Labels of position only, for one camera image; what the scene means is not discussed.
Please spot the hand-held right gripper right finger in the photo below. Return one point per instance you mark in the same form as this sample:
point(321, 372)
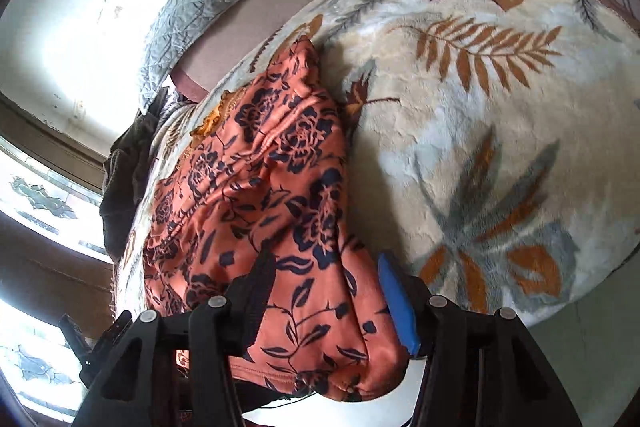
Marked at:
point(397, 302)

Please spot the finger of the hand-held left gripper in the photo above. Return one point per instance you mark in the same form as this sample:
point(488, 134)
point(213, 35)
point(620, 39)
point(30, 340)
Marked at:
point(102, 342)

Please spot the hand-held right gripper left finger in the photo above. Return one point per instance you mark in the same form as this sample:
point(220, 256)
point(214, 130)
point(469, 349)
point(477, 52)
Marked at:
point(256, 289)

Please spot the orange black floral garment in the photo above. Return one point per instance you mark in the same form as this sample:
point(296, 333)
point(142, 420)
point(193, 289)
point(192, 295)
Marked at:
point(280, 187)

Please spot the stained glass window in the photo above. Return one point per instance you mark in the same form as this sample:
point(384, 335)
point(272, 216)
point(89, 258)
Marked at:
point(35, 207)

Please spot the dark brown fleece cloth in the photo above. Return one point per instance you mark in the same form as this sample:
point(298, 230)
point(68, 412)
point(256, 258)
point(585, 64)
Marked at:
point(125, 177)

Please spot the leaf-printed fleece blanket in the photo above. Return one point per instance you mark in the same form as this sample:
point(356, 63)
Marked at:
point(450, 132)

